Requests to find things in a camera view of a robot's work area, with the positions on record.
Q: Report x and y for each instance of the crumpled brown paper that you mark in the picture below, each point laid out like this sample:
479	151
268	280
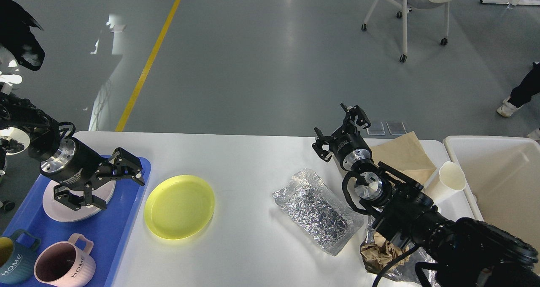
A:
377	252

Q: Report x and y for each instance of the blue plastic tray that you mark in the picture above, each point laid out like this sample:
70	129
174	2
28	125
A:
109	229

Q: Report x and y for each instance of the blue mug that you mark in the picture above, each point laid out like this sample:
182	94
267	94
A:
16	259

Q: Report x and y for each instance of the silver foil bag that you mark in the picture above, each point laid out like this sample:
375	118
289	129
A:
317	211

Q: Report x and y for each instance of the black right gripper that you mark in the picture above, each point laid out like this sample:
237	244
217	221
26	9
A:
349	148

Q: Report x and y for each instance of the yellow plastic plate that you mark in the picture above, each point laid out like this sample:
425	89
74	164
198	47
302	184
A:
179	207

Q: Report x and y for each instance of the person in dark trousers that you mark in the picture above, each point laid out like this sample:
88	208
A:
522	94

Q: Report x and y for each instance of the pink mug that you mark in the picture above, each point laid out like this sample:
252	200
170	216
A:
66	263

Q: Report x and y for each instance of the floor socket plate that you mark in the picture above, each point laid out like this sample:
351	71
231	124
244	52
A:
377	128
396	127

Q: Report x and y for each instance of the crumpled foil wrapper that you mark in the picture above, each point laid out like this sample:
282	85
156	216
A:
404	271

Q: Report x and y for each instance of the black jacket on chair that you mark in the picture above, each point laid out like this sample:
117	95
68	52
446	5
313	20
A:
17	37

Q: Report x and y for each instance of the pink plate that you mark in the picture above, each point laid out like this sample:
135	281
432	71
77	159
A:
57	211

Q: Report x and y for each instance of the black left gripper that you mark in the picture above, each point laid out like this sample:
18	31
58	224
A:
73	166

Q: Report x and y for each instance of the white plastic bin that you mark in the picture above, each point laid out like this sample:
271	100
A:
503	181

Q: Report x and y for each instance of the white paper cup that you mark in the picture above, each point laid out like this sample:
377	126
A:
449	180

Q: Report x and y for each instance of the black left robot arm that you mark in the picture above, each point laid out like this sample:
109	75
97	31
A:
25	127

